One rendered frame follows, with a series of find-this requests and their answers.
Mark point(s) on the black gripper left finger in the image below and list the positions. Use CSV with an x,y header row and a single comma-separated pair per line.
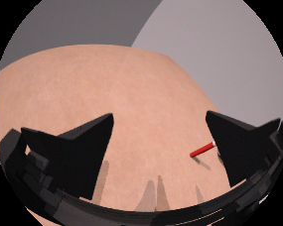
x,y
76,154

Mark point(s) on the red peg with white band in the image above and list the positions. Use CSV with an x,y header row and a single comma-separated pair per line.
x,y
200,151

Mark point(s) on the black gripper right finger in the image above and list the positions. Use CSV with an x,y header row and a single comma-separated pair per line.
x,y
239,144

